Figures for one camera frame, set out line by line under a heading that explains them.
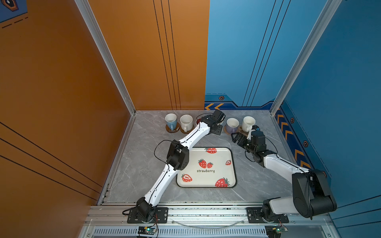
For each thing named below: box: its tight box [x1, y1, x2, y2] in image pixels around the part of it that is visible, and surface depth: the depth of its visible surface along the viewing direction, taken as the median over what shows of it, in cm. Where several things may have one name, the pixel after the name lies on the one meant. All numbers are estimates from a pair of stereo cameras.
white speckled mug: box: [180, 114, 193, 133], surface depth 105 cm
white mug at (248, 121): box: [242, 115, 256, 132], surface depth 104 cm
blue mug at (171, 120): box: [164, 113, 178, 131], surface depth 104 cm
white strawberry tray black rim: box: [176, 146, 238, 188], surface depth 90 cm
